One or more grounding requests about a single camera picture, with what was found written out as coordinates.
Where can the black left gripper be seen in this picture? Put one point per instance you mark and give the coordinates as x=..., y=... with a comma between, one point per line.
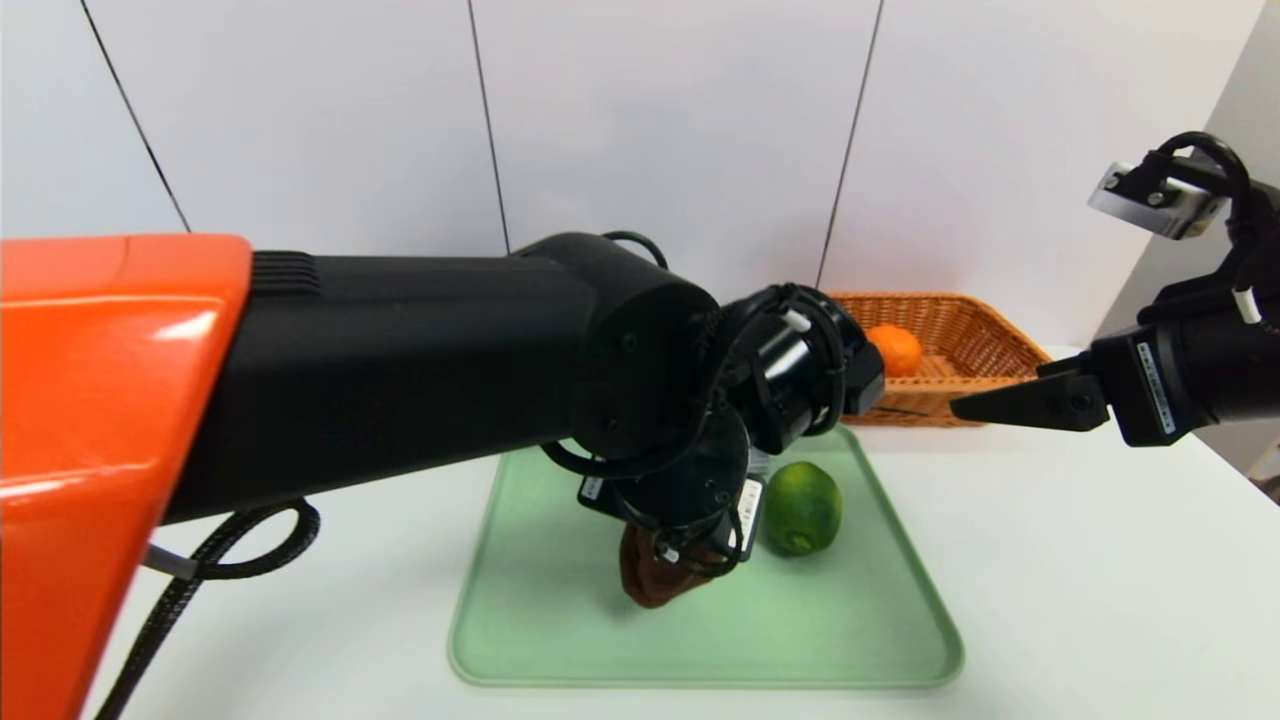
x=748, y=503

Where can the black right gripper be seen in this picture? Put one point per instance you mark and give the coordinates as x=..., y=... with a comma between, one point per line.
x=1143, y=388

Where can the brown towel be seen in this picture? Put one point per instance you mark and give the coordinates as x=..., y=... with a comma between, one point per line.
x=650, y=585

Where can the orange fruit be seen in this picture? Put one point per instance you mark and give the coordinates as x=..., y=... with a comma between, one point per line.
x=895, y=352

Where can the orange wicker basket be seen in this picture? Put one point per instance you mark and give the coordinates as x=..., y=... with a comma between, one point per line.
x=980, y=340

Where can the green lime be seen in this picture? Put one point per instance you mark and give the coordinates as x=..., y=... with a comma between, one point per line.
x=803, y=507

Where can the light green plastic tray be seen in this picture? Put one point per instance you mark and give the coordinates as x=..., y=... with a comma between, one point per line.
x=850, y=620

